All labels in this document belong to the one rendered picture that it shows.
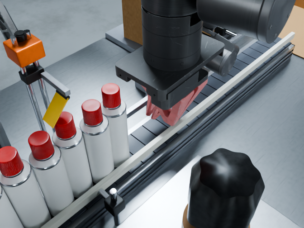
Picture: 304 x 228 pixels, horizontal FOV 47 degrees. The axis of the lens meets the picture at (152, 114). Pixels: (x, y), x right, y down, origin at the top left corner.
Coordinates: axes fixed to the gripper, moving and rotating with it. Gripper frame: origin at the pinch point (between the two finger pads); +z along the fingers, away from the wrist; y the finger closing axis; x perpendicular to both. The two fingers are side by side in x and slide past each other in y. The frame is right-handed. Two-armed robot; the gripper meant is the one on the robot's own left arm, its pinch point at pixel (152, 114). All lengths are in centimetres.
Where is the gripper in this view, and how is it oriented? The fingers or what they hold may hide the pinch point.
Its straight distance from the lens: 77.1
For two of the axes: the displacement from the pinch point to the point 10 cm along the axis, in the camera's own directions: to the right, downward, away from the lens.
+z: -4.8, 8.7, 1.6
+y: 7.2, 4.8, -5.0
